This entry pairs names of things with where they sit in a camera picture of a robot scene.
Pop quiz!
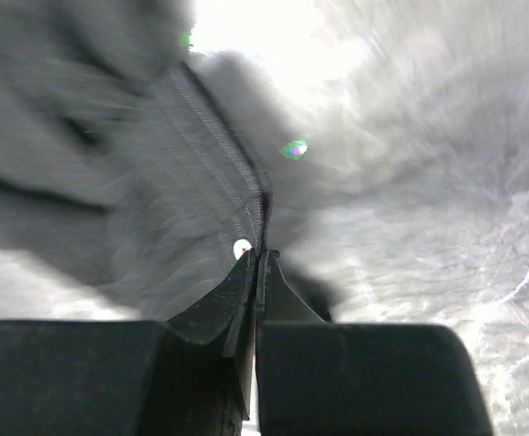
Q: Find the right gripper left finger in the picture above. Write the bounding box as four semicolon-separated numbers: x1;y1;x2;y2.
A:
0;252;256;435

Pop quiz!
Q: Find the black pinstripe long sleeve shirt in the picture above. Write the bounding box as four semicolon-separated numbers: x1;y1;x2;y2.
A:
0;1;341;320

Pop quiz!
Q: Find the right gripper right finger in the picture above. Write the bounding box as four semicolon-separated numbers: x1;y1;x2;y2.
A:
255;251;493;435

